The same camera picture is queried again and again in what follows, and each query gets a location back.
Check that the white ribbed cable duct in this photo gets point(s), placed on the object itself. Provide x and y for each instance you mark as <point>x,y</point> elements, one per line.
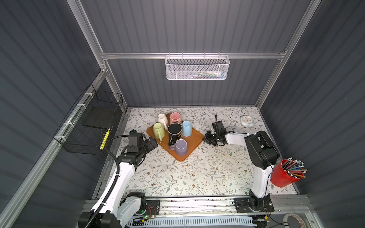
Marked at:
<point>185,222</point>

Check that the white mug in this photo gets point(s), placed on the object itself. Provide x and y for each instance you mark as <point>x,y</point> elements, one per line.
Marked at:
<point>162,119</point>

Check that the tape roll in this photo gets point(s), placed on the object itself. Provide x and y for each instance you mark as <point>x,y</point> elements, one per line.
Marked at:
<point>292,220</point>

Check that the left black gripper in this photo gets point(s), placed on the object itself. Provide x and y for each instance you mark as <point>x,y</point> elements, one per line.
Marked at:
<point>152,141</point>

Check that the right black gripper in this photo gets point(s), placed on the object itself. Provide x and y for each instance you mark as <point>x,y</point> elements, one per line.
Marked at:
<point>207,141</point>

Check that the white wire basket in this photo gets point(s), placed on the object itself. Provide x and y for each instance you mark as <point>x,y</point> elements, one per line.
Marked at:
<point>196,67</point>

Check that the black mug red inside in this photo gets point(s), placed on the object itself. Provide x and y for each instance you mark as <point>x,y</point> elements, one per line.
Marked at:
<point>175,133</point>

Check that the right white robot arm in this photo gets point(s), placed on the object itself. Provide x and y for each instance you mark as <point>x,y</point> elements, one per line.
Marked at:
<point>263,154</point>

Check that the black wire basket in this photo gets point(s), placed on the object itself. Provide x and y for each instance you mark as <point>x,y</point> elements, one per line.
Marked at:
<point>84,132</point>

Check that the red pencil cup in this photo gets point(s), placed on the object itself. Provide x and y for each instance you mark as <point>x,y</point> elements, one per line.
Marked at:
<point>281,178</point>

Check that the purple mug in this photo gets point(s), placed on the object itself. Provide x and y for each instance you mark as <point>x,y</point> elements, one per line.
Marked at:
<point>180,147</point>

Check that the orange plastic tray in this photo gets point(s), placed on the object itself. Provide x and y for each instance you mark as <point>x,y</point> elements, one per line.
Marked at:
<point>193,141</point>

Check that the yellow ruler in basket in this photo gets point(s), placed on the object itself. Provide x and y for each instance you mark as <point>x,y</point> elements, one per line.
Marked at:
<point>106,135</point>

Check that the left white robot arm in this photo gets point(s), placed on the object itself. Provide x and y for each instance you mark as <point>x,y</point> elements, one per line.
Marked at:
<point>110,211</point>

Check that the pink mug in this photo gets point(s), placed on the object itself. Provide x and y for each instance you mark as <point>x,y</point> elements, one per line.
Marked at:
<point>175,118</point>

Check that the light green mug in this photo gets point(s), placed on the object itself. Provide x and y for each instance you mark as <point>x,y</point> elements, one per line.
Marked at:
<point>159,131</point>

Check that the light blue mug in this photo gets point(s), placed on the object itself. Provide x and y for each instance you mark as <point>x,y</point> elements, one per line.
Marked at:
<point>187,129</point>

